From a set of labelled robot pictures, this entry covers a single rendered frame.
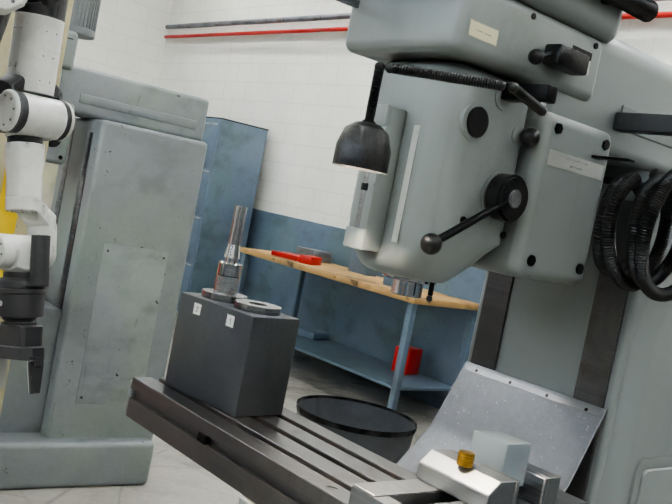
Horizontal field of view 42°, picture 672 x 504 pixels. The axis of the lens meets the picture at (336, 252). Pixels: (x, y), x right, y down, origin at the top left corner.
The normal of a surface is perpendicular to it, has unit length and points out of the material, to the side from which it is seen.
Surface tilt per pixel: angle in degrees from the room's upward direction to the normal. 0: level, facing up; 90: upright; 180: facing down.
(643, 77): 90
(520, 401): 63
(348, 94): 90
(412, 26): 90
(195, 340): 90
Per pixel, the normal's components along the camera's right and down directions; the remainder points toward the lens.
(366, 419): -0.29, -0.07
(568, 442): -0.58, -0.55
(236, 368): -0.68, -0.09
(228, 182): 0.63, 0.16
